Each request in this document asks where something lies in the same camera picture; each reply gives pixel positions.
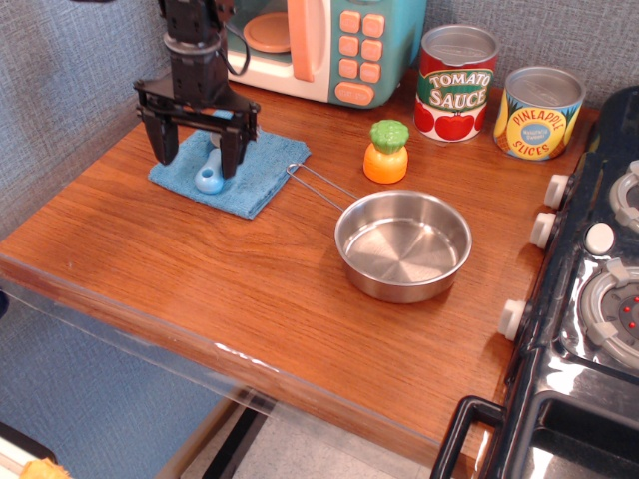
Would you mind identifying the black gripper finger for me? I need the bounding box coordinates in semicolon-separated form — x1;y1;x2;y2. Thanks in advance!
141;112;179;166
220;130;249;180

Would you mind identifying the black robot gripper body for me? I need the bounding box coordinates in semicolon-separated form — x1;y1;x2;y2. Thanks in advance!
134;42;260;142

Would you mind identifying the blue and grey toy spoon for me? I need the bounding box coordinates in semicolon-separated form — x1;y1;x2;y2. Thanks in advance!
195;133;225;195

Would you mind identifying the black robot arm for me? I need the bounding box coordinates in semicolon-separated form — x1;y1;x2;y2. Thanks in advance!
134;1;260;179

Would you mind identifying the stainless steel pot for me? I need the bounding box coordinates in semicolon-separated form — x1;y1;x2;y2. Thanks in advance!
286;163;473;304

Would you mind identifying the white stove knob bottom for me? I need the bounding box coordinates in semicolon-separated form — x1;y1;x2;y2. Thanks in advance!
497;299;527;341

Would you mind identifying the white stove knob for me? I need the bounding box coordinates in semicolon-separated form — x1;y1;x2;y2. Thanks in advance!
497;299;527;341
529;213;556;249
544;175;570;210

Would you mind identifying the blue folded cloth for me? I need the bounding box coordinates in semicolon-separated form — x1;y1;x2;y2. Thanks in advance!
149;130;311;220

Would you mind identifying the toy microwave teal and cream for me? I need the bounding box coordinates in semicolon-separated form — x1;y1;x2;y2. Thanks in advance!
228;1;426;109

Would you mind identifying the toy carrot orange green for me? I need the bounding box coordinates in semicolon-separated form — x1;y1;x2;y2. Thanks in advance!
363;119;409;185

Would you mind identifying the tomato sauce can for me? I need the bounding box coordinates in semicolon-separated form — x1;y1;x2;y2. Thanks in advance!
413;24;500;143

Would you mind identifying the pineapple slices can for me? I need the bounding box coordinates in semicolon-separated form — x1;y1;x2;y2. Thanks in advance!
493;66;586;161

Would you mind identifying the white stove knob middle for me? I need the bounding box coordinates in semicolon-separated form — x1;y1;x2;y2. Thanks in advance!
529;213;556;249

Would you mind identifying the white stove knob top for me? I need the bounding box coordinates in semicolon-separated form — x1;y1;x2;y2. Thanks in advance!
544;175;570;210

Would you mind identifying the orange plush object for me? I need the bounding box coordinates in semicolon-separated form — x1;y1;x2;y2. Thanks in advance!
19;458;71;479

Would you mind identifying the black toy stove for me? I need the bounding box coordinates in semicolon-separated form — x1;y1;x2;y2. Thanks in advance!
431;87;638;478

